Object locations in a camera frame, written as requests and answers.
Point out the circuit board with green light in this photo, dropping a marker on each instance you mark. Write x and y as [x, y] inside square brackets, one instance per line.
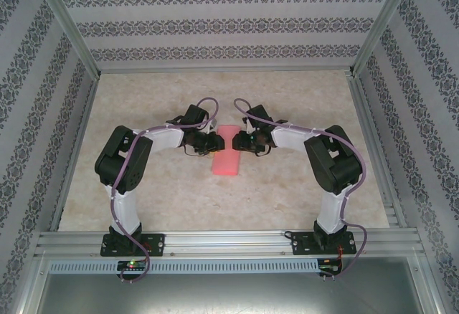
[132, 265]

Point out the aluminium mounting rail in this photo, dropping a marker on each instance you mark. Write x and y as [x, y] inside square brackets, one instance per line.
[229, 244]

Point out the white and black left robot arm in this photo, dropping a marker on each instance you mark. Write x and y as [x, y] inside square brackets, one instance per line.
[125, 206]

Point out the aluminium frame post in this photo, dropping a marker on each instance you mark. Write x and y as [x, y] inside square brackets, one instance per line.
[385, 23]
[68, 23]

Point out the small dark circuit board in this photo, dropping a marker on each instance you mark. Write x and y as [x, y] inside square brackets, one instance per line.
[328, 268]

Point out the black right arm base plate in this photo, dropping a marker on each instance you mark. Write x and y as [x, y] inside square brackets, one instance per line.
[301, 244]

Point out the grey metal sheet panel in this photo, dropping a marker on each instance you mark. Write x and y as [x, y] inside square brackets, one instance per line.
[229, 292]

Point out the thin aluminium rear bar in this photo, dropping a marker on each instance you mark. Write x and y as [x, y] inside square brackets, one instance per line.
[226, 69]

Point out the aluminium side rail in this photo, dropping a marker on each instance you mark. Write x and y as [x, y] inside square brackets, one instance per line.
[376, 152]
[75, 152]

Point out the pink cloth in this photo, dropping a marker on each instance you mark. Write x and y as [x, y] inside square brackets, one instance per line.
[226, 165]

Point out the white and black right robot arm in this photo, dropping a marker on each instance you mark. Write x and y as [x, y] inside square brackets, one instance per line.
[331, 210]

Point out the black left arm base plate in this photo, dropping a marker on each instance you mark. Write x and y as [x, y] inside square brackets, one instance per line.
[154, 244]

